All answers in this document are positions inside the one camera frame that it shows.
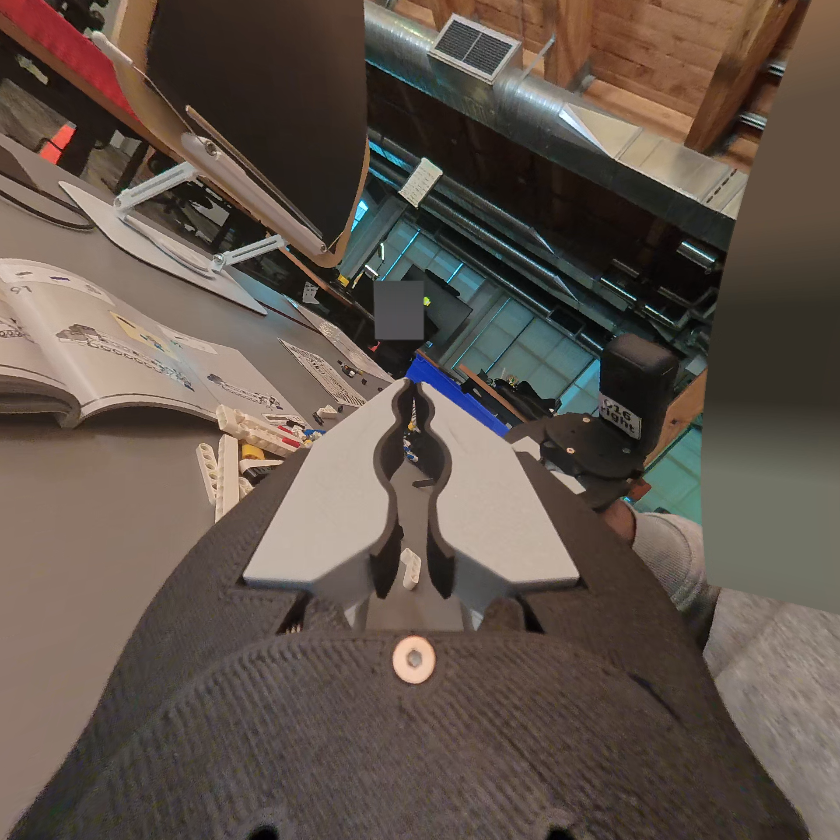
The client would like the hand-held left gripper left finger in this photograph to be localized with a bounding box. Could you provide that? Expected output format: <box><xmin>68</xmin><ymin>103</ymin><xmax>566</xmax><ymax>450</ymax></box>
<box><xmin>243</xmin><ymin>379</ymin><xmax>416</xmax><ymax>632</ymax></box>

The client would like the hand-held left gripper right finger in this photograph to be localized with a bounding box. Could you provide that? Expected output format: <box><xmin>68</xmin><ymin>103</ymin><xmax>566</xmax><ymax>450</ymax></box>
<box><xmin>415</xmin><ymin>382</ymin><xmax>581</xmax><ymax>632</ymax></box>

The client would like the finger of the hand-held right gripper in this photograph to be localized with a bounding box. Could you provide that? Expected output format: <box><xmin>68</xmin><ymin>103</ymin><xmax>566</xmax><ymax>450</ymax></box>
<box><xmin>507</xmin><ymin>430</ymin><xmax>586</xmax><ymax>497</ymax></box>

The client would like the person's right forearm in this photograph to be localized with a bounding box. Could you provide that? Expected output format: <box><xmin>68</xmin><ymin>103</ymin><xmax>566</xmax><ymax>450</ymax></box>
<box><xmin>623</xmin><ymin>512</ymin><xmax>723</xmax><ymax>647</ymax></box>

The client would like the long thick white lego beam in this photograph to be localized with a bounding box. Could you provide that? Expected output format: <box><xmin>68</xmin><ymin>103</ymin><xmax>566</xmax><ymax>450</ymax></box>
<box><xmin>215</xmin><ymin>433</ymin><xmax>241</xmax><ymax>523</ymax></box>

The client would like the lego instruction booklet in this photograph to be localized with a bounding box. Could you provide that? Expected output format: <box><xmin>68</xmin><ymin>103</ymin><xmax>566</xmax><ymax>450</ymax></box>
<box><xmin>0</xmin><ymin>258</ymin><xmax>311</xmax><ymax>431</ymax></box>

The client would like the person's right hand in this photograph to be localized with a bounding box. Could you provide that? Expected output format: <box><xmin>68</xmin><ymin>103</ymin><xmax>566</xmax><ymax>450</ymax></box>
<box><xmin>602</xmin><ymin>499</ymin><xmax>637</xmax><ymax>547</ymax></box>

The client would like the black bag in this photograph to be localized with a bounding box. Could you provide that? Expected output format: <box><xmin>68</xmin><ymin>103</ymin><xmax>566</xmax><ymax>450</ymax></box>
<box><xmin>492</xmin><ymin>377</ymin><xmax>559</xmax><ymax>421</ymax></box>

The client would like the blue plastic bin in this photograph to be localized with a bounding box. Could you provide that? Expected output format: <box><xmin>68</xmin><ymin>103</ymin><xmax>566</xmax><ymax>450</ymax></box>
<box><xmin>407</xmin><ymin>357</ymin><xmax>509</xmax><ymax>437</ymax></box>

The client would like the long thin white holed beam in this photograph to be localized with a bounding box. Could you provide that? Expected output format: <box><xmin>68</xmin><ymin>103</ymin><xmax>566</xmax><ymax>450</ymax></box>
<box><xmin>197</xmin><ymin>441</ymin><xmax>221</xmax><ymax>506</ymax></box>

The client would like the zebra striped sticker sheet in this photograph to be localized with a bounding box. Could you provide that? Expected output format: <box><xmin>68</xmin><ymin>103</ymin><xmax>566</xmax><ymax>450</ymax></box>
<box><xmin>279</xmin><ymin>338</ymin><xmax>368</xmax><ymax>408</ymax></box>

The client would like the dark background monitor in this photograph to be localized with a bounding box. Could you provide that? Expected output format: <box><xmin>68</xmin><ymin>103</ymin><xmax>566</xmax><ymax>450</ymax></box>
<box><xmin>423</xmin><ymin>269</ymin><xmax>473</xmax><ymax>349</ymax></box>

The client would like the printed paper leaflet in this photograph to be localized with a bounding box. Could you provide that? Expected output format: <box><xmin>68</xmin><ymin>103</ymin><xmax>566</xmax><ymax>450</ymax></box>
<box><xmin>303</xmin><ymin>298</ymin><xmax>395</xmax><ymax>385</ymax></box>

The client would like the white monitor stand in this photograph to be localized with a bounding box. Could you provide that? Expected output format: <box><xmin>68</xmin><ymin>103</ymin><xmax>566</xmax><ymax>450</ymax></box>
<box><xmin>59</xmin><ymin>131</ymin><xmax>290</xmax><ymax>317</ymax></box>

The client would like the white ceiling light panel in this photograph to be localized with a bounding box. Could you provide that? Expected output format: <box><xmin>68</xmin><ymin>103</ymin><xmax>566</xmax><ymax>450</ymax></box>
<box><xmin>399</xmin><ymin>159</ymin><xmax>444</xmax><ymax>207</ymax></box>

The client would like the wooden ceiling beam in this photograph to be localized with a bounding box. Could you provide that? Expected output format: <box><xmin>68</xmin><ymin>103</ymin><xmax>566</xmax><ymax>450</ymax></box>
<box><xmin>686</xmin><ymin>0</ymin><xmax>798</xmax><ymax>155</ymax></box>

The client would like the white vent grille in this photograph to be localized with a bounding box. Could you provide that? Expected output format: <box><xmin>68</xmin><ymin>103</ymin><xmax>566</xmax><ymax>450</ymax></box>
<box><xmin>428</xmin><ymin>16</ymin><xmax>522</xmax><ymax>83</ymax></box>

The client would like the black computer monitor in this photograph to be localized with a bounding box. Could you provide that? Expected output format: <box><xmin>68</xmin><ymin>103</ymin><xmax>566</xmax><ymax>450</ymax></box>
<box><xmin>115</xmin><ymin>0</ymin><xmax>371</xmax><ymax>269</ymax></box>

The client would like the red felt panel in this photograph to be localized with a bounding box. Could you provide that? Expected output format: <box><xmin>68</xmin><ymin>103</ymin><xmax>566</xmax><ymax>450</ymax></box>
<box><xmin>0</xmin><ymin>0</ymin><xmax>142</xmax><ymax>132</ymax></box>

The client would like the white lego frame, red pin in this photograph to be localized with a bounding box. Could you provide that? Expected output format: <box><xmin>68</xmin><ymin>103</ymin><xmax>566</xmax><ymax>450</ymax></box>
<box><xmin>217</xmin><ymin>403</ymin><xmax>312</xmax><ymax>457</ymax></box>

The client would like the silver round ventilation duct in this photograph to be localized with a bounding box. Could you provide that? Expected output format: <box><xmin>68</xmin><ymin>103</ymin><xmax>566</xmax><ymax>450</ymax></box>
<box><xmin>364</xmin><ymin>0</ymin><xmax>749</xmax><ymax>250</ymax></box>

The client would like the black cable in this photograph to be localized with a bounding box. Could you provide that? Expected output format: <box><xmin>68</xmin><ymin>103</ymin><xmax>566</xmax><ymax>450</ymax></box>
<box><xmin>0</xmin><ymin>172</ymin><xmax>96</xmax><ymax>232</ymax></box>

